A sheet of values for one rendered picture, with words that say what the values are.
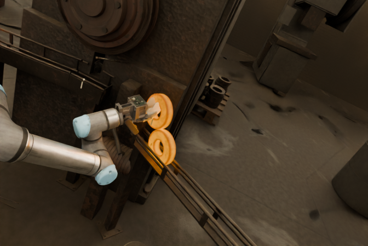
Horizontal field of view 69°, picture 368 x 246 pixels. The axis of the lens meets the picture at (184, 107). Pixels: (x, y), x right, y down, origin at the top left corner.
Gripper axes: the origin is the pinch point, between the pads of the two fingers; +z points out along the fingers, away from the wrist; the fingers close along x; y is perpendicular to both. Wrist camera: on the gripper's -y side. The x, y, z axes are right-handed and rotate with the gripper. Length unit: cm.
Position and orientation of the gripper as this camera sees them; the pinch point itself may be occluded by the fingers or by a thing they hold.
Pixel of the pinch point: (160, 107)
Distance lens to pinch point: 114.9
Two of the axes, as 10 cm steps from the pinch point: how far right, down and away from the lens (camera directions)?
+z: 8.0, -2.5, 5.4
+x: -5.7, -5.9, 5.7
